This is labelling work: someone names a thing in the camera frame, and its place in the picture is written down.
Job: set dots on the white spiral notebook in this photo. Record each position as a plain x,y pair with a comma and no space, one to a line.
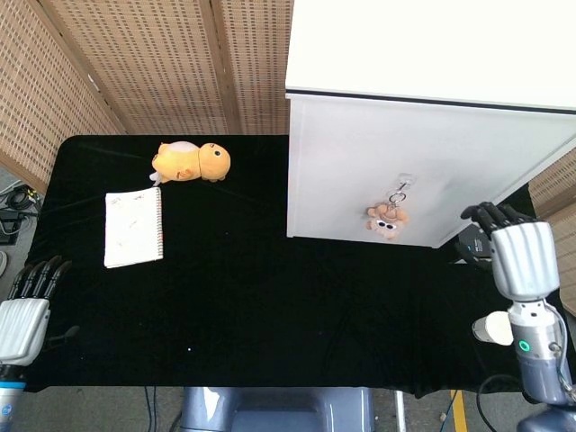
132,229

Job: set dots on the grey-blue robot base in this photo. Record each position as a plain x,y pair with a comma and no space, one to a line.
279,409

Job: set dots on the white cabinet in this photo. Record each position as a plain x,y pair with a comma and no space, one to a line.
382,135

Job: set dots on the small black box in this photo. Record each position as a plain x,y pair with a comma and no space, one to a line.
477,238

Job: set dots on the left black-fingered silver robot hand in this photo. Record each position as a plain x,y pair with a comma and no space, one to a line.
22,328

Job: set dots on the yellow plush duck toy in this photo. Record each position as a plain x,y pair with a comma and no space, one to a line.
184,164

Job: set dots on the black tablecloth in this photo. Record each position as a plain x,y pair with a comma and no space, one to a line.
252,292

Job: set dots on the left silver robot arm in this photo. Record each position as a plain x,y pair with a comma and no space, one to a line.
11,396

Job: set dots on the white cylindrical cup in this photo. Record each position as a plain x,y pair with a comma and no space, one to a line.
492,328

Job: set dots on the woven bamboo folding screen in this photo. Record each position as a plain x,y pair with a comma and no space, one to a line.
562,207
148,67

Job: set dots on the right black-fingered silver robot hand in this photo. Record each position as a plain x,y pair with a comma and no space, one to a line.
524,261

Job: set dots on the metal table leg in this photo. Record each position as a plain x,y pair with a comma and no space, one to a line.
400,411

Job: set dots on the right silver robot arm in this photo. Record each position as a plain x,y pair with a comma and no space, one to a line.
537,360

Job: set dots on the clear adhesive wall hook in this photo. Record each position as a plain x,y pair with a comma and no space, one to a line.
406,179

